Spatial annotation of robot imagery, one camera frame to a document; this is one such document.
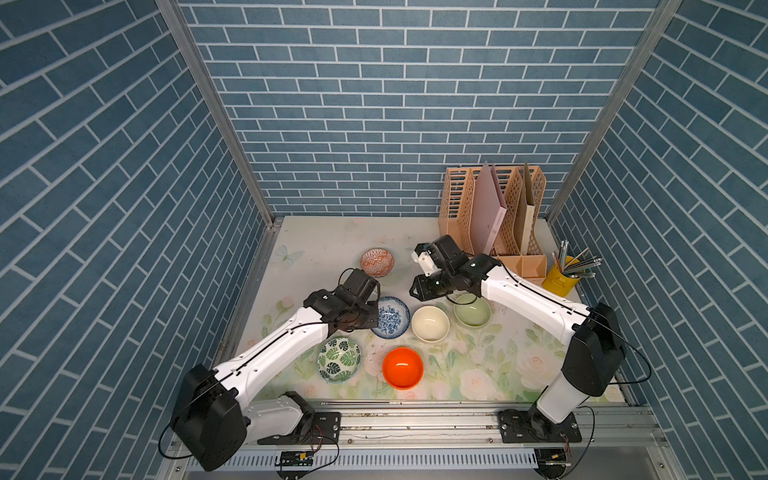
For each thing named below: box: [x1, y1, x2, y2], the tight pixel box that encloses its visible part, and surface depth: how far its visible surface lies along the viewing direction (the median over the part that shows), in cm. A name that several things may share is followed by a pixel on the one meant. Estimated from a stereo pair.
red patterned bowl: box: [360, 248, 394, 278], surface depth 107 cm
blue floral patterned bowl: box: [371, 296, 411, 339], surface depth 85 cm
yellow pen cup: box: [542, 256, 580, 297], surface depth 96 cm
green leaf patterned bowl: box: [316, 336, 362, 384], surface depth 84 cm
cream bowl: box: [411, 305, 451, 344], surface depth 91 cm
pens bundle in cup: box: [552, 240, 602, 278], surface depth 96 cm
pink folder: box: [470, 162, 508, 256], surface depth 98 cm
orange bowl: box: [382, 347, 424, 391], surface depth 82 cm
